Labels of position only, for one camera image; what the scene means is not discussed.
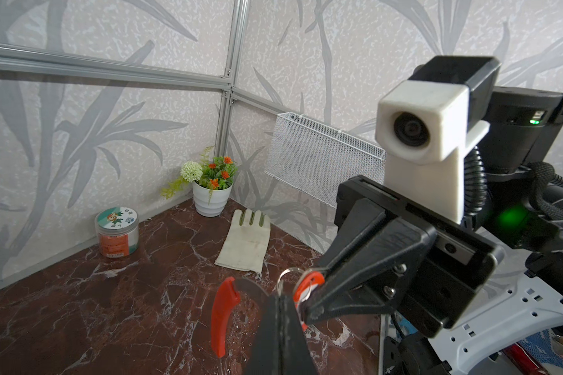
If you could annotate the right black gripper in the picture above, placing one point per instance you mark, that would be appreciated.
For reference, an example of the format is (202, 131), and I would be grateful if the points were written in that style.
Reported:
(393, 255)

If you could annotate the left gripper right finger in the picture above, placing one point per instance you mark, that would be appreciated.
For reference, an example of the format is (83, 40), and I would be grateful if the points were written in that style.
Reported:
(295, 356)

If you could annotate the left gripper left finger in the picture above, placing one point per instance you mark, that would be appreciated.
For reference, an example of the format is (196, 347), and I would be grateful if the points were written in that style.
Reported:
(265, 351)

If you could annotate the key with red tag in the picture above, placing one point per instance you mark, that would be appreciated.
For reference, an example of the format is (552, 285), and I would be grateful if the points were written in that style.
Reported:
(308, 281)

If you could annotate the metal keyring with red handle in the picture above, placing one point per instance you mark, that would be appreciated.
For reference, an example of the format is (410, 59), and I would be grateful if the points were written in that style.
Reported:
(228, 296)

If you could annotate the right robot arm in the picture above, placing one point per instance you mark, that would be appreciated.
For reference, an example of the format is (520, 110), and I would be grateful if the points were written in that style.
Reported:
(515, 199)

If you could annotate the cream work glove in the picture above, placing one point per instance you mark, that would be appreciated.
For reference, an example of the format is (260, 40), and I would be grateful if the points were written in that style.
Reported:
(247, 241)

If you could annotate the white pot with flowers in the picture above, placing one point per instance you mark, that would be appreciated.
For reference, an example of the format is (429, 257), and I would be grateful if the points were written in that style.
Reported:
(211, 180)

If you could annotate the white wire mesh basket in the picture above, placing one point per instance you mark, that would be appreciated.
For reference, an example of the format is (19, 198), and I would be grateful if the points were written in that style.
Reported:
(316, 159)

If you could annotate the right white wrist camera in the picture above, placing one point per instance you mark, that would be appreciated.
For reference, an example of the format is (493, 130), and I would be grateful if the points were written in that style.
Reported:
(429, 123)

